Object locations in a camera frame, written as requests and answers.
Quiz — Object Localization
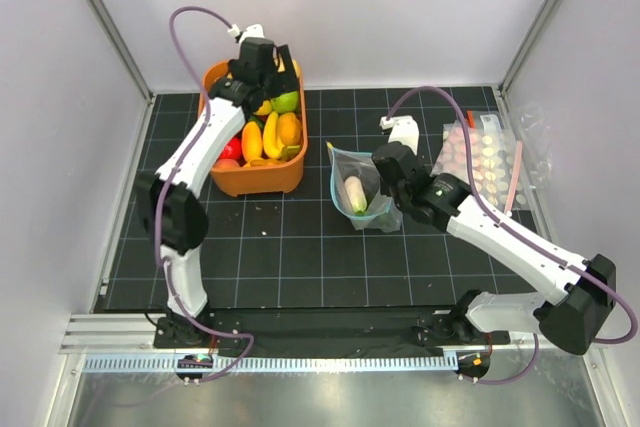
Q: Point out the clear blue zip bag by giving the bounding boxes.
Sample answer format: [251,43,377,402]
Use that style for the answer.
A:
[326,142,402,233]

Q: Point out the white radish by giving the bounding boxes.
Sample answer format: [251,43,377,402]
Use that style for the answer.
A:
[344,176,368,215]

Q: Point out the orange plastic bin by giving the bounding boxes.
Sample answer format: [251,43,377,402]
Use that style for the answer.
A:
[210,91,309,197]

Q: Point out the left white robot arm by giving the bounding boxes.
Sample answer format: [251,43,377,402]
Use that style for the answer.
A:
[134,36,300,347]

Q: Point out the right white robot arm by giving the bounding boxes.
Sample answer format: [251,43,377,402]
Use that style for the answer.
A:
[372,142,616,355]

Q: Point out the bag of pink sliced food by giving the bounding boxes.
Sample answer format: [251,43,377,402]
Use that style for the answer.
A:
[432,111,528,212]

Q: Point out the green apple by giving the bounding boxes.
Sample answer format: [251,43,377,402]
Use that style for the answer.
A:
[271,91,300,115]

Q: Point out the yellow lemon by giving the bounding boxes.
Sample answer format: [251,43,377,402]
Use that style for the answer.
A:
[254,99,272,117]

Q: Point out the orange bell pepper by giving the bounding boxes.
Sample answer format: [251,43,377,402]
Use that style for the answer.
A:
[276,112,302,146]

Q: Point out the yellow mango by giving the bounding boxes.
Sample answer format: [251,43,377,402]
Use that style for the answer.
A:
[241,122,263,163]

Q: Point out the yellow banana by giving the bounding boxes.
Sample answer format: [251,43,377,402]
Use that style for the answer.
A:
[263,112,283,159]

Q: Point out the red tomato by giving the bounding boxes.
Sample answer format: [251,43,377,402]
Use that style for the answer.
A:
[219,137,242,162]

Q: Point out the black grid mat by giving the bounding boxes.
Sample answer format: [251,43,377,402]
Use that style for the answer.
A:
[96,89,533,312]

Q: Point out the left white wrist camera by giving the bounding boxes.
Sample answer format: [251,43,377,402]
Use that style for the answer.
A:
[227,23,265,44]

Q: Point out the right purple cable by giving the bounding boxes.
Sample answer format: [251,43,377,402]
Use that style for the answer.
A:
[387,85,639,387]

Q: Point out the purple cable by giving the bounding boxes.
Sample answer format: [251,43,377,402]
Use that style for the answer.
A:
[387,85,639,387]
[154,6,255,383]

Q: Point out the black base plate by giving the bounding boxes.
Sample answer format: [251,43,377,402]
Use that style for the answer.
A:
[153,306,510,358]

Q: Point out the slotted cable duct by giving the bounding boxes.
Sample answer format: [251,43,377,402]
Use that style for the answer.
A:
[83,352,458,375]

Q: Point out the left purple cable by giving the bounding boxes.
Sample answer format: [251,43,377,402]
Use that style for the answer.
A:
[154,6,255,383]

